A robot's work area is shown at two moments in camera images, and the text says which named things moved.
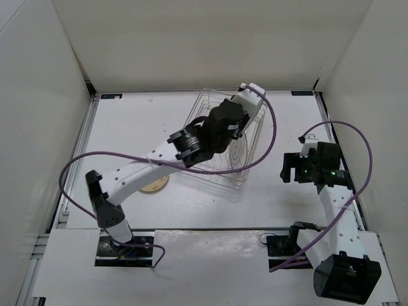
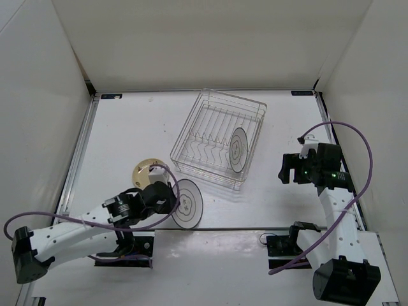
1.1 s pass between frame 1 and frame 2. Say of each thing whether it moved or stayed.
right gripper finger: stayed
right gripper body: stayed
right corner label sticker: stayed
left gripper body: moved
